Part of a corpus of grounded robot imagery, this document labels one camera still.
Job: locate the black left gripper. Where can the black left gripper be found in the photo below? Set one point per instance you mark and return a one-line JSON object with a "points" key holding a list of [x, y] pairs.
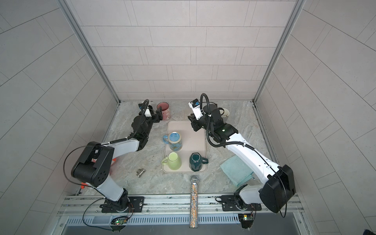
{"points": [[158, 115]]}

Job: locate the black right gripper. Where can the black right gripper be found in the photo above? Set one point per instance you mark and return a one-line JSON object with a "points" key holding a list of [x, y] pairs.
{"points": [[194, 122]]}

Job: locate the grey mug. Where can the grey mug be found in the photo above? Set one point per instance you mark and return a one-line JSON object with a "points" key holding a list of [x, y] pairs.
{"points": [[224, 114]]}

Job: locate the pink cartoon mug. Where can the pink cartoon mug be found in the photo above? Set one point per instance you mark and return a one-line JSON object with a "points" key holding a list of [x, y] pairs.
{"points": [[164, 106]]}

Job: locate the blue cartoon mug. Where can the blue cartoon mug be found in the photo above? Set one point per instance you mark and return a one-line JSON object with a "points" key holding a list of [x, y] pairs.
{"points": [[174, 141]]}

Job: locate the light green mug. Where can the light green mug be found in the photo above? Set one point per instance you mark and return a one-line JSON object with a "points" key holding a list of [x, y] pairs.
{"points": [[172, 161]]}

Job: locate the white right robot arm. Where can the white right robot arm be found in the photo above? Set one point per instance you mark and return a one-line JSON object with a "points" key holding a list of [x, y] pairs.
{"points": [[278, 185]]}

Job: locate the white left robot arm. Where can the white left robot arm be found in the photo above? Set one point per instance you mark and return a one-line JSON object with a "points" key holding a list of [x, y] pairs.
{"points": [[93, 165]]}

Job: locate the dark green mug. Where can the dark green mug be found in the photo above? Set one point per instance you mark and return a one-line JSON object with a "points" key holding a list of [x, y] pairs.
{"points": [[197, 162]]}

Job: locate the beige plastic tray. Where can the beige plastic tray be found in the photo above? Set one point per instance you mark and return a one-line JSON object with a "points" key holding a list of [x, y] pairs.
{"points": [[192, 142]]}

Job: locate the small metal fitting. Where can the small metal fitting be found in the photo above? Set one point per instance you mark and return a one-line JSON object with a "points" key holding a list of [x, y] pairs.
{"points": [[140, 172]]}

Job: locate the teal cloth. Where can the teal cloth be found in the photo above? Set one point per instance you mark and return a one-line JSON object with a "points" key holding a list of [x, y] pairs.
{"points": [[237, 171]]}

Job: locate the red shark toy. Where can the red shark toy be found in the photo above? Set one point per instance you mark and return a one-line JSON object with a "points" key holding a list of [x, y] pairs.
{"points": [[83, 185]]}

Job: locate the glitter filled tube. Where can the glitter filled tube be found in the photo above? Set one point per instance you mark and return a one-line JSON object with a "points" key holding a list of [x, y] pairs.
{"points": [[194, 202]]}

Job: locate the left circuit board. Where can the left circuit board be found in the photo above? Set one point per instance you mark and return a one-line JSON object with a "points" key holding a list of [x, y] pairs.
{"points": [[119, 221]]}

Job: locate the circuit board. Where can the circuit board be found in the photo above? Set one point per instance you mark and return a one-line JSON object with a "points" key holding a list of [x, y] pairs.
{"points": [[119, 221], [246, 220]]}

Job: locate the right circuit board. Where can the right circuit board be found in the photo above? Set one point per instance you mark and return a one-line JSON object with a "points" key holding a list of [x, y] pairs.
{"points": [[246, 220]]}

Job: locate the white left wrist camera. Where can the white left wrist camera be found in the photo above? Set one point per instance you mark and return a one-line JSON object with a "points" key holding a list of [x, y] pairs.
{"points": [[148, 111]]}

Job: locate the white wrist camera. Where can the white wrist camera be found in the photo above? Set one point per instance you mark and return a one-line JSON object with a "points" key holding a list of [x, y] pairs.
{"points": [[196, 107], [148, 111]]}

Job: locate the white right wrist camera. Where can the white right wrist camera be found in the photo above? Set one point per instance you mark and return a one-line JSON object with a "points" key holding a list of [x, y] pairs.
{"points": [[196, 107]]}

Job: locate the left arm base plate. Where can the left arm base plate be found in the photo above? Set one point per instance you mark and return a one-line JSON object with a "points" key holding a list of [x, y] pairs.
{"points": [[129, 204]]}

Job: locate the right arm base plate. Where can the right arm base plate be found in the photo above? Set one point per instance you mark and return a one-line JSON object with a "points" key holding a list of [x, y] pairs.
{"points": [[230, 203]]}

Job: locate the aluminium front rail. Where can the aluminium front rail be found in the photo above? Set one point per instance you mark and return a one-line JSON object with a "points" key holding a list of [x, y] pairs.
{"points": [[152, 204]]}

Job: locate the aluminium corner post left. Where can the aluminium corner post left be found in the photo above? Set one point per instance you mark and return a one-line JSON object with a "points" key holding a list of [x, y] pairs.
{"points": [[85, 44]]}

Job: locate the aluminium corner post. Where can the aluminium corner post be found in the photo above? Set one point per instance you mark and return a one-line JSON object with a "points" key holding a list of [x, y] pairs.
{"points": [[85, 44], [283, 40]]}

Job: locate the aluminium corner post right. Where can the aluminium corner post right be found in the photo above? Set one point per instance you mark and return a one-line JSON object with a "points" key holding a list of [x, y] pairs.
{"points": [[283, 40]]}

